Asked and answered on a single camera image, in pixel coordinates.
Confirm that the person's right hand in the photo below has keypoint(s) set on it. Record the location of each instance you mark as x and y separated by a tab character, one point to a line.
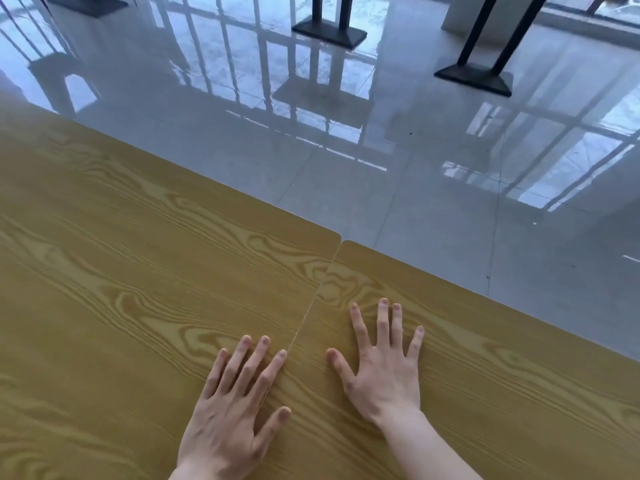
385	384

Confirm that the person's left hand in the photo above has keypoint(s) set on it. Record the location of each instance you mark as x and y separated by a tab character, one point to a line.
220	424

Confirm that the person's left little finger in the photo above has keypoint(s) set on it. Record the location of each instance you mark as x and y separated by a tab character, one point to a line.
216	372

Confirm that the person's right middle finger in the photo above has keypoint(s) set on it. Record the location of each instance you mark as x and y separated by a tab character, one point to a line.
383	325

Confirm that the person's right thumb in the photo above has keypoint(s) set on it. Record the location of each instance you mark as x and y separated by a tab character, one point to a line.
342	370

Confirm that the person's left thumb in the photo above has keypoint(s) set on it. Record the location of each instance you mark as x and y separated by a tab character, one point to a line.
272	432

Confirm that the person's right little finger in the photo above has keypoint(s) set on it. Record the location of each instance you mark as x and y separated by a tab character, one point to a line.
415	345

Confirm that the person's left middle finger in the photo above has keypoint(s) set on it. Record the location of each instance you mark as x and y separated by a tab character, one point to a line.
255	360

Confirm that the person's left forearm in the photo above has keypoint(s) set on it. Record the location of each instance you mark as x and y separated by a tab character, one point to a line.
195	475

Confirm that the person's right forearm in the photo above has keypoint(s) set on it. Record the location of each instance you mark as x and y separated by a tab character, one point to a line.
430	449

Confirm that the black metal table base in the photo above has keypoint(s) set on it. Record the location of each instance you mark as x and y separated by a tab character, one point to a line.
475	77
330	30
87	2

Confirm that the white pillar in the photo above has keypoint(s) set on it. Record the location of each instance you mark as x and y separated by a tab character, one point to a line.
460	12

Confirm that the window frame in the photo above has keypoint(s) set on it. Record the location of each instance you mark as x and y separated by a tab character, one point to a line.
595	7

